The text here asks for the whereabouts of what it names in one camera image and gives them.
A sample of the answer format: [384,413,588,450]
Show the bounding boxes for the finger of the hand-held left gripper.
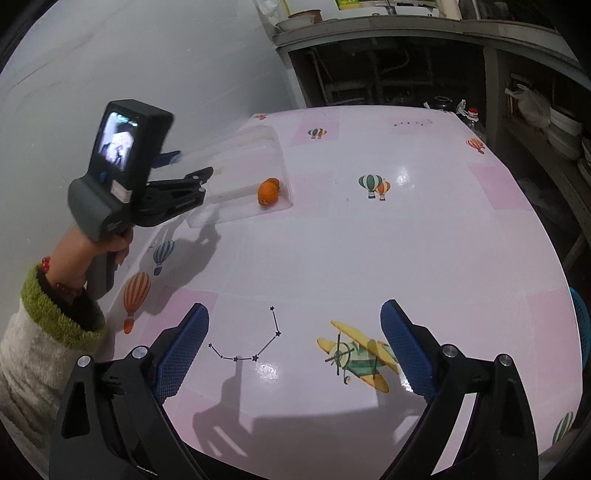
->
[136,167,214,228]
[151,150,182,169]

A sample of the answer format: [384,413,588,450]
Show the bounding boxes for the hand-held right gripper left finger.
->
[48,302,211,480]

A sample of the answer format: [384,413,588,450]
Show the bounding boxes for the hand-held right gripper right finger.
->
[379,299,541,480]

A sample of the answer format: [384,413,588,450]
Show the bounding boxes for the clear plastic container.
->
[187,126,295,229]

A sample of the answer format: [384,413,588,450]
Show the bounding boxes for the person's left hand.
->
[48,226,134,296]

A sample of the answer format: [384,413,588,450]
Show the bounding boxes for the orange peel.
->
[257,178,281,206]

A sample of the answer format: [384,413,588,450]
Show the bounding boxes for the blue plastic basket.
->
[568,286,591,370]

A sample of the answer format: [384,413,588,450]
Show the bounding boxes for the metal basin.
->
[277,9,324,32]

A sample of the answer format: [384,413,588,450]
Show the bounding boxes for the under-sink pipes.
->
[309,48,437,104]

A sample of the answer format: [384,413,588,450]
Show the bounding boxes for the oil bottle with red cap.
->
[457,107,488,139]

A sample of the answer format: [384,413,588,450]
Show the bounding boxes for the grey concrete counter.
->
[272,9,591,93]

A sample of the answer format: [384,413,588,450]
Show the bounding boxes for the stack of white bowls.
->
[547,106,585,160]

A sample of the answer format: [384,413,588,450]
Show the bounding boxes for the white plastic bag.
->
[505,83,552,127]

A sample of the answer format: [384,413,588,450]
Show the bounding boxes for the red bead bracelet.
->
[39,256,86,296]

